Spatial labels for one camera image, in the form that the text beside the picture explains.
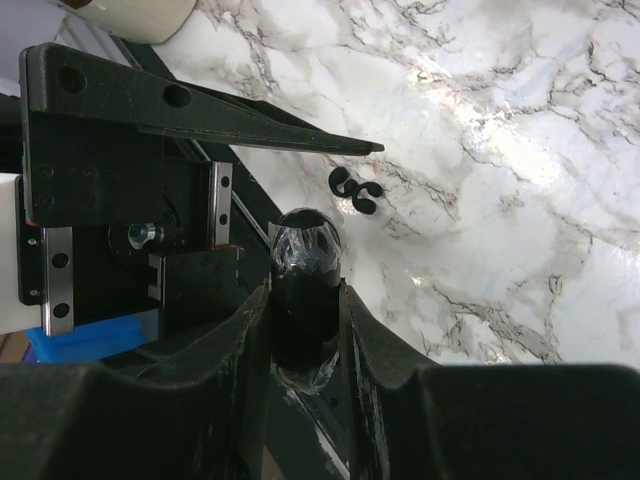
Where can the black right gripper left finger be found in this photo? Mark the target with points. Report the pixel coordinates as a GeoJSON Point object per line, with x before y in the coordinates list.
{"type": "Point", "coordinates": [71, 421]}

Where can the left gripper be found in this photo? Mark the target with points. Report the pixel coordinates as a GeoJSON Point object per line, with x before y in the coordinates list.
{"type": "Point", "coordinates": [82, 176]}

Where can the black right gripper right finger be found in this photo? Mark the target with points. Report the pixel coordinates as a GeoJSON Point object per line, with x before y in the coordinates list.
{"type": "Point", "coordinates": [411, 418]}

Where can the black earbud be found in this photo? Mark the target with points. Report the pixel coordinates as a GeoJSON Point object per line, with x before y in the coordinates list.
{"type": "Point", "coordinates": [363, 198]}
{"type": "Point", "coordinates": [341, 184]}

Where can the blue tray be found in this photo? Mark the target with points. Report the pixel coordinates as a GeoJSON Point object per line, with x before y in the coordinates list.
{"type": "Point", "coordinates": [88, 342]}

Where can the black mounting rail base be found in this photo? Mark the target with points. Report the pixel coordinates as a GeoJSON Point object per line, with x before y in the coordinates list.
{"type": "Point", "coordinates": [250, 250]}

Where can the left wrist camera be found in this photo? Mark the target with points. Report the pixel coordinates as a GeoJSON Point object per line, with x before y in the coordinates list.
{"type": "Point", "coordinates": [136, 236]}

